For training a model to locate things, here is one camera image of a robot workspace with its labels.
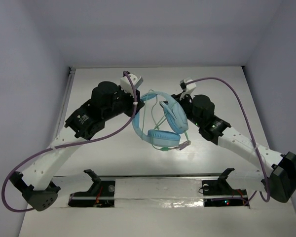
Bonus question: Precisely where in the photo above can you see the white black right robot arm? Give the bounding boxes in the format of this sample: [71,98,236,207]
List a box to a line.
[172,93,296,203]

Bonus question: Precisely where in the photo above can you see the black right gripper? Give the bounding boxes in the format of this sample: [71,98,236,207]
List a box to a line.
[160,90,203,128]

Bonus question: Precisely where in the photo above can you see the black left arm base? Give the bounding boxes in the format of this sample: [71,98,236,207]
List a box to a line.
[68,169,115,208]

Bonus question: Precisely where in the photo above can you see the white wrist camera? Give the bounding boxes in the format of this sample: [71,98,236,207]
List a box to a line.
[180,78,196,100]
[120,71,143,94]

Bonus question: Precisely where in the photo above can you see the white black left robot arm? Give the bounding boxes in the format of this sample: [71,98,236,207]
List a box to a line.
[1,78,144,212]

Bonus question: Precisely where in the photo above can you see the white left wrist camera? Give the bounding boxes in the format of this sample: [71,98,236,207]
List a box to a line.
[120,71,143,94]

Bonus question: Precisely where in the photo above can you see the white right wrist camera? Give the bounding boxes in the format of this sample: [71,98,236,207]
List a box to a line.
[180,78,196,100]

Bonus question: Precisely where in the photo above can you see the green headphone cable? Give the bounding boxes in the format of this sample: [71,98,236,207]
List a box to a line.
[140,90,191,153]

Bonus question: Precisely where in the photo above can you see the silver foil base rail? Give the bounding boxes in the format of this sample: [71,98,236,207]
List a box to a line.
[114,177,253,208]

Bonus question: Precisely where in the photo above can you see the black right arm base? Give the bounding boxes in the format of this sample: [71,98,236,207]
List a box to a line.
[198,168,250,207]

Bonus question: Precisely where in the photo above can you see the light blue headphones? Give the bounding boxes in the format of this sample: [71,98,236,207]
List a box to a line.
[132,90,191,152]

